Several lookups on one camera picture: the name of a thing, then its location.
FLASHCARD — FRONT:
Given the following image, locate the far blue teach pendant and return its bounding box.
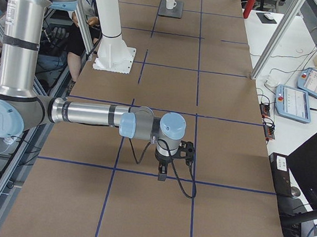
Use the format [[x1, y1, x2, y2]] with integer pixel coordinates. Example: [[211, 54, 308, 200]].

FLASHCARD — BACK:
[[297, 68, 317, 98]]

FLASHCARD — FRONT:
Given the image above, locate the brown paper table cover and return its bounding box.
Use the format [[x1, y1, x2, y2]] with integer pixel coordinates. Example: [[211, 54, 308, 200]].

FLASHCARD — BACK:
[[0, 0, 311, 237]]

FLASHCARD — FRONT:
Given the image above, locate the black mouse pad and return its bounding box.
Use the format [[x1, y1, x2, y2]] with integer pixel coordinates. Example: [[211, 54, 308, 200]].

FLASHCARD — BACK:
[[256, 12, 277, 24]]

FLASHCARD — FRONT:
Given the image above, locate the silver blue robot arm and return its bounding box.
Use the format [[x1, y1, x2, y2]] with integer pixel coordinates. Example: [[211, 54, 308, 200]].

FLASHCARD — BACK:
[[0, 0, 186, 181]]

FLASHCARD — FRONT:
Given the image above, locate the black box with white label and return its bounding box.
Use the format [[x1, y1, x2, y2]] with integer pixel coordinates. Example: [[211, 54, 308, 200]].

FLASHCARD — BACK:
[[269, 152, 301, 198]]

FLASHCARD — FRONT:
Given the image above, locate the black orange connector hub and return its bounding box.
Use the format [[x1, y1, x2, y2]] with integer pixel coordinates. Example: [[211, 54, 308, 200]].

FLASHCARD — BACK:
[[259, 103, 271, 118], [263, 125, 275, 141]]

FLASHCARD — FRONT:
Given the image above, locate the white computer mouse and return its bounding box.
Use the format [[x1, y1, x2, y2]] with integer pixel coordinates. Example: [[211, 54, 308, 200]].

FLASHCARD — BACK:
[[264, 12, 274, 20]]

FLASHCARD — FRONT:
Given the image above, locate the black monitor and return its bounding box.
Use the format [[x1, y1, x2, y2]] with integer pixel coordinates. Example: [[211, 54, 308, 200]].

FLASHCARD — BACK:
[[287, 133, 317, 209]]

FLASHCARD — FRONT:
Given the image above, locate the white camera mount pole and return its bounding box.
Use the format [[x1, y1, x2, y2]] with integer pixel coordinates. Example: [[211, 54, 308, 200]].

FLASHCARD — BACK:
[[96, 0, 122, 38]]

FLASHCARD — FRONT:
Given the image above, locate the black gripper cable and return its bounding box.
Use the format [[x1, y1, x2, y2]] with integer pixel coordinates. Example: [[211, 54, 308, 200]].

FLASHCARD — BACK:
[[124, 136, 201, 199]]

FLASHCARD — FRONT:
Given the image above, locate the near blue teach pendant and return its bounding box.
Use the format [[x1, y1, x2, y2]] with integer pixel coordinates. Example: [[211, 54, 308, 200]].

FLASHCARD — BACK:
[[275, 85, 311, 123]]

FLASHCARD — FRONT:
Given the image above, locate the grey aluminium profile post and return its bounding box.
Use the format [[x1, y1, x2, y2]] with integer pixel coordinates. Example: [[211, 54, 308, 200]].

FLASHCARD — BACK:
[[251, 0, 306, 80]]

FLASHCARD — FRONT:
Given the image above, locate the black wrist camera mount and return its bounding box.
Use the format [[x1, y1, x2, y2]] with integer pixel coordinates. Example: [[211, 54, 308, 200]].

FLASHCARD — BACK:
[[173, 140, 196, 168]]

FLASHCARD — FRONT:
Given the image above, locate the seated person in black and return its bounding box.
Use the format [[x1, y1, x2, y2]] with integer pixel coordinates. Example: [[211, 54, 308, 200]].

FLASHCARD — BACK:
[[36, 0, 103, 91]]

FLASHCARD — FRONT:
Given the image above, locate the red bottle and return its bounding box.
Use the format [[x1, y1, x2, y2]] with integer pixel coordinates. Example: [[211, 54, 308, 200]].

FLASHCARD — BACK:
[[243, 0, 256, 19]]

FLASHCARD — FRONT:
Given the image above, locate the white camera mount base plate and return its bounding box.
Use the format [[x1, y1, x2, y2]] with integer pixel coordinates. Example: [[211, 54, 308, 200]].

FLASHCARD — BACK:
[[92, 44, 137, 74]]

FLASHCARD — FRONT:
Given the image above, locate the blue teach pendant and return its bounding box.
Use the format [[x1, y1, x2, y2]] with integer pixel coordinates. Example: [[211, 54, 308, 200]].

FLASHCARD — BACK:
[[275, 85, 311, 123], [297, 68, 317, 98]]

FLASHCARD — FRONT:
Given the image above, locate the white plastic cup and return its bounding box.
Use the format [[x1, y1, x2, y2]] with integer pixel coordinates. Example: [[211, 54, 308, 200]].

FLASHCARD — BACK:
[[165, 0, 177, 10]]

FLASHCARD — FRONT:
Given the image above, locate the grey closed laptop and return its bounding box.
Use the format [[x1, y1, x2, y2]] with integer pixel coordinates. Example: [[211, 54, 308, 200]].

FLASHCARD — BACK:
[[158, 0, 184, 19]]

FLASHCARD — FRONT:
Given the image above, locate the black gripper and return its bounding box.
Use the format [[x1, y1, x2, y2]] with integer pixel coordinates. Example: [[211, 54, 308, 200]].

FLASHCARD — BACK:
[[155, 150, 171, 181]]

